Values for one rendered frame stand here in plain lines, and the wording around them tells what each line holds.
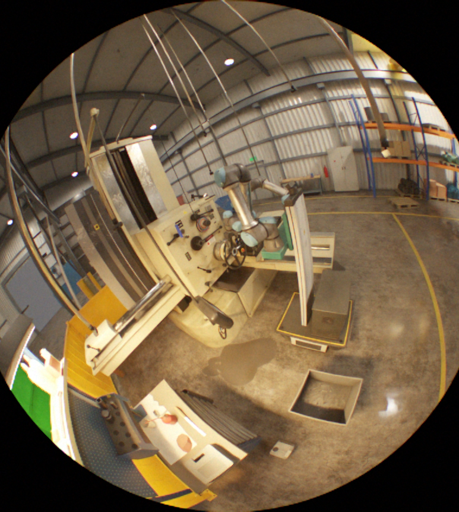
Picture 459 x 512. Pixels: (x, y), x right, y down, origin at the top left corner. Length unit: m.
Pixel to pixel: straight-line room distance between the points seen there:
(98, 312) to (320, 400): 3.96
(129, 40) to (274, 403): 8.93
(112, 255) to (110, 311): 2.18
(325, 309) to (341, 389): 0.89
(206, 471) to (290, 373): 1.47
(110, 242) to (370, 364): 3.29
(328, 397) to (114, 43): 8.80
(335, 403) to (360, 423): 0.55
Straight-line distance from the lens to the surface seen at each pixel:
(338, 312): 1.51
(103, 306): 3.87
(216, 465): 1.18
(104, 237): 1.91
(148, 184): 2.16
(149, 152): 2.36
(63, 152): 11.75
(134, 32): 7.10
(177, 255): 1.45
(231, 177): 0.96
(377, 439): 2.32
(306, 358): 2.19
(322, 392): 1.79
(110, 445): 1.26
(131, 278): 1.99
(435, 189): 9.02
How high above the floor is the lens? 2.06
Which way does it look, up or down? 28 degrees down
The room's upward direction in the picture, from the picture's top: 23 degrees counter-clockwise
